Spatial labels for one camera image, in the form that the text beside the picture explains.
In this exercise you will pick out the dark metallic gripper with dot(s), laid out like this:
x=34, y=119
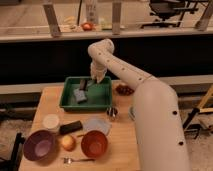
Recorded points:
x=97, y=72

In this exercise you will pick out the black handled brush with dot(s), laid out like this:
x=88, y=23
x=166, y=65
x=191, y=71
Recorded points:
x=86, y=84

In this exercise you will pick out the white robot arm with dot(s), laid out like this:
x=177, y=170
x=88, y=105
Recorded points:
x=159, y=131

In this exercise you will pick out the green plastic tray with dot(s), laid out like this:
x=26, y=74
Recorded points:
x=99, y=96

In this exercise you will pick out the blue grey sponge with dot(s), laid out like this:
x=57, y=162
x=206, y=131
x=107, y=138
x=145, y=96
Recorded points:
x=79, y=95

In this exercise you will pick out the small metal cup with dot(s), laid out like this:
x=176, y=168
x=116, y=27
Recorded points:
x=112, y=113

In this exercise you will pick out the red fruit on shelf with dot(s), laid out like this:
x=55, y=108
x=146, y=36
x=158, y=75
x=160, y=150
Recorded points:
x=87, y=26

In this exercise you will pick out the blue cup with carrot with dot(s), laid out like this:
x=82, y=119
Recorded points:
x=131, y=114

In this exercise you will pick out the black rectangular block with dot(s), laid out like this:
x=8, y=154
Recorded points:
x=71, y=127

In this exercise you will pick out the wooden table board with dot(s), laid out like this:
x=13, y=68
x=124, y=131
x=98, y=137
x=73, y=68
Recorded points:
x=122, y=152

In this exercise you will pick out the orange bowl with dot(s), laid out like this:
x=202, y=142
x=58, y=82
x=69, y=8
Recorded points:
x=94, y=144

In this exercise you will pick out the black office chair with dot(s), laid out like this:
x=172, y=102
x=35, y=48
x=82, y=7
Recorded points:
x=171, y=12

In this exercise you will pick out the metal spoon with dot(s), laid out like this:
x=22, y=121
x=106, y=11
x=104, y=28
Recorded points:
x=70, y=160

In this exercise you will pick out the purple bowl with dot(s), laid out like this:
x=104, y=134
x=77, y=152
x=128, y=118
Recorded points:
x=38, y=145

